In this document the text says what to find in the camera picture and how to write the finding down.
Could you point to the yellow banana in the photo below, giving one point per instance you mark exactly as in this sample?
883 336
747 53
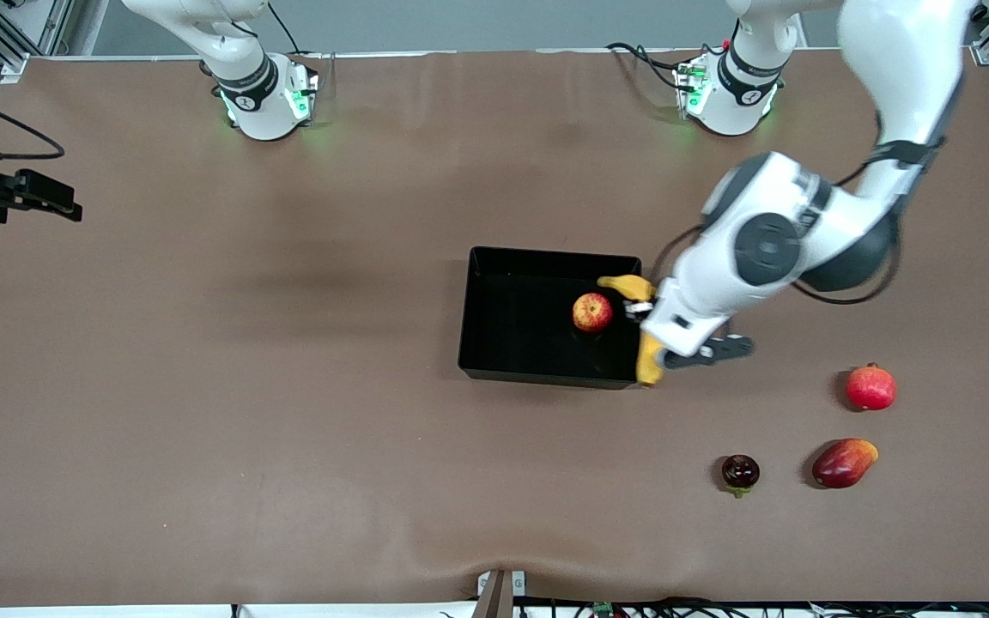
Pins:
649 360

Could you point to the red yellow apple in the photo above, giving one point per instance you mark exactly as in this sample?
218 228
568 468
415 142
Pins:
592 312

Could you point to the black rectangular plastic box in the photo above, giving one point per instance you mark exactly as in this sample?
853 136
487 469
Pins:
520 326

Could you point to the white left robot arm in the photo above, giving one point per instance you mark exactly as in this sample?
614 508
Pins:
898 51

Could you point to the dark purple mangosteen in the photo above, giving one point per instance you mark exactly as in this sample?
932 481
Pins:
740 470

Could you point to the red pomegranate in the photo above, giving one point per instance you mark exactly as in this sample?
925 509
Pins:
872 389

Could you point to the red yellow mango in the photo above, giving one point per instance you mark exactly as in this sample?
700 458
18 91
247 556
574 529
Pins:
842 463

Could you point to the small green circuit board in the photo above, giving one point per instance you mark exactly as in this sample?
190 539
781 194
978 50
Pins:
603 609

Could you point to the brown table mat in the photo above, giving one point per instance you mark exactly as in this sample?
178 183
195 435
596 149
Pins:
374 172

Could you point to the brown post with metal bracket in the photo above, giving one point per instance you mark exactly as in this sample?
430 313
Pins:
499 601

